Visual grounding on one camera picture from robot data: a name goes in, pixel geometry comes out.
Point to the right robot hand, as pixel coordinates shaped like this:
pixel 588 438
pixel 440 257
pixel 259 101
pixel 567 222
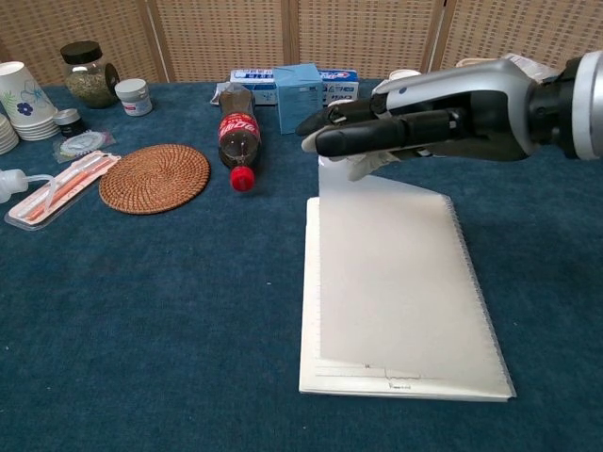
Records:
pixel 447 122

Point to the cream lined spiral notebook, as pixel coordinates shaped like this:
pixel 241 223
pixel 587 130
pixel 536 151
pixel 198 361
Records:
pixel 391 282

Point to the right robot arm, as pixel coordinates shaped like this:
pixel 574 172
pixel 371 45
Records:
pixel 584 108

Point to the stacked beige pulp trays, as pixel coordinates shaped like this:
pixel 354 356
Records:
pixel 471 63

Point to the clear plastic bag with label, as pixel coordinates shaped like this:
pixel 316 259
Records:
pixel 532 68

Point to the light blue carton box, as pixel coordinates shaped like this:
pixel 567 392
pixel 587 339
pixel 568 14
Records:
pixel 298 99

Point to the white blue toothpaste box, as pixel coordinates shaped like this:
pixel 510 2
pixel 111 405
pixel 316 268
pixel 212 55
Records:
pixel 252 87

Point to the cola bottle with red cap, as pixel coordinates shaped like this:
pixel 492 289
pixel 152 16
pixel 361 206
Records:
pixel 238 134

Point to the wooden woven folding screen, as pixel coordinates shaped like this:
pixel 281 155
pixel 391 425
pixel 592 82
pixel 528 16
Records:
pixel 226 33

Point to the round woven rattan coaster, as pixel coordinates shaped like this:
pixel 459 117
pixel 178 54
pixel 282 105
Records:
pixel 154 179

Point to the small white labelled jar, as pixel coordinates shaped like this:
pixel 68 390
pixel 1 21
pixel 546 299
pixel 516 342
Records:
pixel 134 98

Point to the glass herb jar black lid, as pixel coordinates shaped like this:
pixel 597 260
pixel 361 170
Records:
pixel 90 80

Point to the teal blue table cloth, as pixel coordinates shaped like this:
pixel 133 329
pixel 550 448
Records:
pixel 132 306

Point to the small clear plastic packet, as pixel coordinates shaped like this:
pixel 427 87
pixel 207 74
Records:
pixel 82 143

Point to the small black-lidded jar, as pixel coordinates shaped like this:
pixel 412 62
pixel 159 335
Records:
pixel 70 121

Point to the pink toothbrush blister pack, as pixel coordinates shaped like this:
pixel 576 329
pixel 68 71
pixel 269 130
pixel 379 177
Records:
pixel 61 188

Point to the stack of white saucers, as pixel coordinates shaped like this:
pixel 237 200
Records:
pixel 42 129
pixel 7 136

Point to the paper cup with blue flower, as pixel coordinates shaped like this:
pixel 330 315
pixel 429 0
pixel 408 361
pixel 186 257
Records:
pixel 23 96

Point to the white squeeze bottle with tube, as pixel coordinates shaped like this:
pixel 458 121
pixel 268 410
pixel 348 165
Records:
pixel 7 184

